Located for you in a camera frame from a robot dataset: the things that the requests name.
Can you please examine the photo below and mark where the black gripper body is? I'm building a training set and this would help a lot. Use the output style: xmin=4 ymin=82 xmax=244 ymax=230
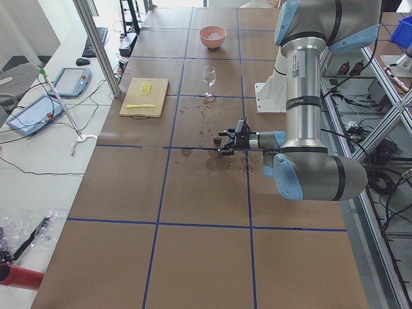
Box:
xmin=234 ymin=127 xmax=259 ymax=149

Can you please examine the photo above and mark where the steel jigger cup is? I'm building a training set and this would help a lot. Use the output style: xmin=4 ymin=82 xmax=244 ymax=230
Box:
xmin=213 ymin=136 xmax=222 ymax=148

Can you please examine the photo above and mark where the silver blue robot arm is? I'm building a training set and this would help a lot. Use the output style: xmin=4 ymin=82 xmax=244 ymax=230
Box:
xmin=218 ymin=1 xmax=382 ymax=201

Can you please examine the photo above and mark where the clear wine glass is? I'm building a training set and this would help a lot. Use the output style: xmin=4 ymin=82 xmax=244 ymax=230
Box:
xmin=203 ymin=66 xmax=216 ymax=101

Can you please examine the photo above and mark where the clear ice cubes pile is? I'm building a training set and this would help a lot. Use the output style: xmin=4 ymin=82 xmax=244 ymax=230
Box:
xmin=205 ymin=32 xmax=222 ymax=41

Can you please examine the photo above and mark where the yellow plastic knife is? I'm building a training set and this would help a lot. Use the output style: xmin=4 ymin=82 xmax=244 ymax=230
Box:
xmin=126 ymin=104 xmax=156 ymax=109

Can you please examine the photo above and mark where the bamboo cutting board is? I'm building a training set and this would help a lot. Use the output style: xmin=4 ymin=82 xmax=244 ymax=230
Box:
xmin=119 ymin=78 xmax=169 ymax=118

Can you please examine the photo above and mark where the lemon slice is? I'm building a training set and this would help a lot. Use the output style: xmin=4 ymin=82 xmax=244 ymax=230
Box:
xmin=140 ymin=80 xmax=153 ymax=96

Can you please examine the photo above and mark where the pink bowl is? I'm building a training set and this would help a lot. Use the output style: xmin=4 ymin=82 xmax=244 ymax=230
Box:
xmin=199 ymin=26 xmax=227 ymax=49

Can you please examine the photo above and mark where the white grabber stick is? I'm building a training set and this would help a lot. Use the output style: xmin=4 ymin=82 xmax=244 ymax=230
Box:
xmin=40 ymin=68 xmax=97 ymax=156

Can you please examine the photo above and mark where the black keyboard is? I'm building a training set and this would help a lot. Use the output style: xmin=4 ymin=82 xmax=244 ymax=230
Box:
xmin=81 ymin=26 xmax=109 ymax=59

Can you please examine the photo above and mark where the black computer mouse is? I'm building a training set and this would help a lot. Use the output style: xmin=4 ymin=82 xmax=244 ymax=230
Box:
xmin=75 ymin=58 xmax=90 ymax=66

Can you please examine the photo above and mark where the blue teach pendant tablet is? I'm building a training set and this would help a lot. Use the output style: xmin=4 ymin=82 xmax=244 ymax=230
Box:
xmin=53 ymin=68 xmax=91 ymax=98

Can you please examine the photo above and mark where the blue plastic bin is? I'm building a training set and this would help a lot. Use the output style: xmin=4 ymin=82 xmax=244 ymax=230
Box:
xmin=390 ymin=15 xmax=412 ymax=48

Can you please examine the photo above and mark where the red cylinder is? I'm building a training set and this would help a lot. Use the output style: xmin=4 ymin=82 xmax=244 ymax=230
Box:
xmin=1 ymin=263 xmax=44 ymax=290

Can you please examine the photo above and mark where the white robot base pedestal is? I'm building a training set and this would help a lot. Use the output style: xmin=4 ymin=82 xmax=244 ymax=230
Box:
xmin=255 ymin=49 xmax=286 ymax=113

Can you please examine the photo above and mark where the aluminium frame post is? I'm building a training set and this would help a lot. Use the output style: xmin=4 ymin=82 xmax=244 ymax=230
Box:
xmin=73 ymin=0 xmax=121 ymax=98

